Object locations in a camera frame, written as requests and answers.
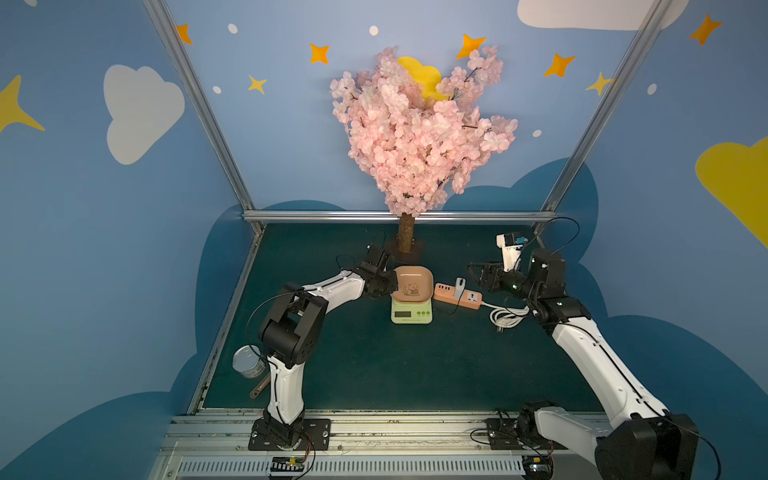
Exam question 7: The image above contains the orange power strip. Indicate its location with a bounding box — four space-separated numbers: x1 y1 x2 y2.
433 283 483 310

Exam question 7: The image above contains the black usb cable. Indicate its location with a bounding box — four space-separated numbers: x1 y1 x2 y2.
430 296 469 318

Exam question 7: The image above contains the green electronic scale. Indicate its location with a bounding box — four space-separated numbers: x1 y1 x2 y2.
391 298 433 325

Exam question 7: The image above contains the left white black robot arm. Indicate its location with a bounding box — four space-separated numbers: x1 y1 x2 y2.
256 245 397 448

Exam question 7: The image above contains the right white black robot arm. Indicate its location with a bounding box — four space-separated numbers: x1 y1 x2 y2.
467 248 701 479

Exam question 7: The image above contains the pink square plate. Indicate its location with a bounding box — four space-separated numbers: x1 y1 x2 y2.
391 265 434 303

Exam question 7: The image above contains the pink cherry blossom tree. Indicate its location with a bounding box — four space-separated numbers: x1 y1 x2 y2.
330 46 518 260

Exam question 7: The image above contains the grey tape roll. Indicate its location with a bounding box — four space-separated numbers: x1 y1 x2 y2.
232 344 266 379

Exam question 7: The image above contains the brown slotted scoop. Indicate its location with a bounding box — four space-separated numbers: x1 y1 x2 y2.
249 375 271 399

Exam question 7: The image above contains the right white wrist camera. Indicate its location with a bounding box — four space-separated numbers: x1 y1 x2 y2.
496 232 528 272

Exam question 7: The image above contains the white power strip cord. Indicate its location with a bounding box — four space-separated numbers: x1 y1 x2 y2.
481 301 533 330

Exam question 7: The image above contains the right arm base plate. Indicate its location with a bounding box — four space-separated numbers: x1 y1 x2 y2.
484 417 566 453

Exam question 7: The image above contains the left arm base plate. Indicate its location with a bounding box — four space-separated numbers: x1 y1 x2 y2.
247 418 332 451

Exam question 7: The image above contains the metal frame rail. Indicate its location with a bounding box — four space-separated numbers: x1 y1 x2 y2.
140 0 676 236

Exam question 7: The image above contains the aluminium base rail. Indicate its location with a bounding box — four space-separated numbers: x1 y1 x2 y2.
149 410 607 479

